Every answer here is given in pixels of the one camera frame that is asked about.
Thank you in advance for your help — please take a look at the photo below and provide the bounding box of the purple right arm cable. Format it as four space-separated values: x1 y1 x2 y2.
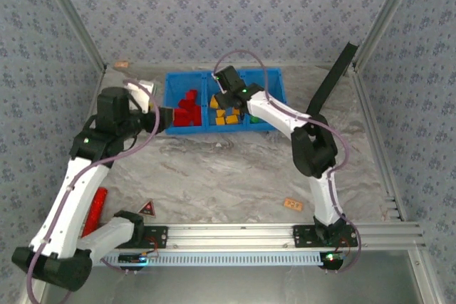
212 49 363 275

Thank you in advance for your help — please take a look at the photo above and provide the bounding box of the slotted light blue cable duct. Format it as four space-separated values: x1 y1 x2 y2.
90 251 338 268

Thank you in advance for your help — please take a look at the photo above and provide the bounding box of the aluminium frame post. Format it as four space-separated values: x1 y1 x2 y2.
33 0 108 72
354 0 425 68

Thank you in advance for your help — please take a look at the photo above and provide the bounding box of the orange brick on table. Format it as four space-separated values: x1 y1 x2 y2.
283 198 304 212

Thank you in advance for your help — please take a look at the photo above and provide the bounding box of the thin red black wire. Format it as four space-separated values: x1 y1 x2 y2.
334 236 357 258
142 236 161 258

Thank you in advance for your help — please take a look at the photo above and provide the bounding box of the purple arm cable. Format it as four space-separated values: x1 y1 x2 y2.
26 78 160 304
212 49 363 275

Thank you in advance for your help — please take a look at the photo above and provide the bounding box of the black flat strip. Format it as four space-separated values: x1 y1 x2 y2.
305 41 360 122

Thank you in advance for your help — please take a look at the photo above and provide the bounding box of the blue three-compartment plastic container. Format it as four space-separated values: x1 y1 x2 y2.
164 68 288 137

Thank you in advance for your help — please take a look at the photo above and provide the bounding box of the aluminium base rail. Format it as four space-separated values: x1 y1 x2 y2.
37 221 427 252

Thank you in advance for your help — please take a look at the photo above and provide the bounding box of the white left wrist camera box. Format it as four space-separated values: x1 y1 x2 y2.
124 80 158 113

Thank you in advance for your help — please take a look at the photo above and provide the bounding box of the aluminium back rail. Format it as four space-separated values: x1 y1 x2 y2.
105 61 357 69

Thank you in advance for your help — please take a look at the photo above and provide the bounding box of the small circuit board green light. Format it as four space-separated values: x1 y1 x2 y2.
319 251 345 269
118 252 149 265

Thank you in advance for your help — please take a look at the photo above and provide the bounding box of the aluminium side rail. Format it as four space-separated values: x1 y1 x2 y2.
53 67 108 225
351 65 409 223

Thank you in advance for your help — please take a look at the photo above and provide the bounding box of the small red lego brick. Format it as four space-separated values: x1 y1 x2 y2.
173 109 192 127

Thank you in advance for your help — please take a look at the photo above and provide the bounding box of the red glitter cylinder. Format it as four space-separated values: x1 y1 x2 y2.
81 187 109 239

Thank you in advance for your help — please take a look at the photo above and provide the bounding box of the triangular red warning sign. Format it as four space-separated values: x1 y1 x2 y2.
138 201 157 218

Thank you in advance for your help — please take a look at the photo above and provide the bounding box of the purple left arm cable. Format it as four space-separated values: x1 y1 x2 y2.
26 78 160 304

